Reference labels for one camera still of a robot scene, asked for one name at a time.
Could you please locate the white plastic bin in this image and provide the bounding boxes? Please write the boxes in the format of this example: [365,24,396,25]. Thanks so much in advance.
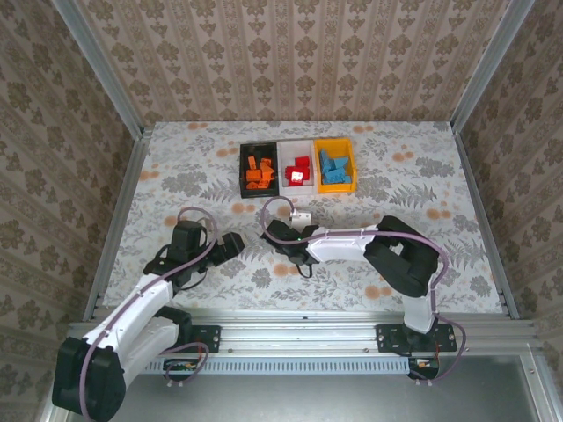
[276,139,318,197]

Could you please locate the black plastic bin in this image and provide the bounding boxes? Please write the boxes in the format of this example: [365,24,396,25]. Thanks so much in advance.
[238,140,281,199]

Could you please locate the yellow plastic bin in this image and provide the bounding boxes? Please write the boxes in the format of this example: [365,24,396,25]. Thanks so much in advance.
[313,137,357,195]

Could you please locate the floral patterned tablecloth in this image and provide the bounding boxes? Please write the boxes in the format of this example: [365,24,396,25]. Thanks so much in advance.
[103,120,505,314]

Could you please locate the grey metal panel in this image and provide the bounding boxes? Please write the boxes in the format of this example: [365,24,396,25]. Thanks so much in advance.
[65,356,541,422]

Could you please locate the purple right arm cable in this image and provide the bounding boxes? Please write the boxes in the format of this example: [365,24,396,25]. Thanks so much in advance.
[260,196,467,386]

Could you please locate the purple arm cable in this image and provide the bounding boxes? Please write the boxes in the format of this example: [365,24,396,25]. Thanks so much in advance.
[80,206,220,421]
[260,196,467,386]

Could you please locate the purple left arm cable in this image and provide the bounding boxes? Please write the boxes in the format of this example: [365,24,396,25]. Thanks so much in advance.
[80,206,220,421]

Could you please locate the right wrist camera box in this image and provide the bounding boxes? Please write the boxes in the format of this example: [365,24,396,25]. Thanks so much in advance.
[289,209,313,229]

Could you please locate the thin black left wrist cable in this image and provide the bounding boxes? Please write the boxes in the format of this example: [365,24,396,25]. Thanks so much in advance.
[178,272,210,292]

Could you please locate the aluminium table side rail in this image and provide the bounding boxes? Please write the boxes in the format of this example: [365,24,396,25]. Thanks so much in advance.
[83,127,154,320]

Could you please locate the aluminium mounting rail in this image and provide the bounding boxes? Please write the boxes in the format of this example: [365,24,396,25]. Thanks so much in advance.
[64,307,543,355]

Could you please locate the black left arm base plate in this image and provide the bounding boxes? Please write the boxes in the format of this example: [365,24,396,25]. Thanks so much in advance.
[143,324,221,354]

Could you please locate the grey slotted cable duct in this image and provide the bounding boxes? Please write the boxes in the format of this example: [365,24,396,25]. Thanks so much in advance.
[80,356,410,375]

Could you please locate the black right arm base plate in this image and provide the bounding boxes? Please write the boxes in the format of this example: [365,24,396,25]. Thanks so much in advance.
[376,323,458,354]

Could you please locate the aluminium frame post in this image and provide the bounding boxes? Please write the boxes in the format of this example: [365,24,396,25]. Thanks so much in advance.
[51,0,146,138]
[450,0,536,131]

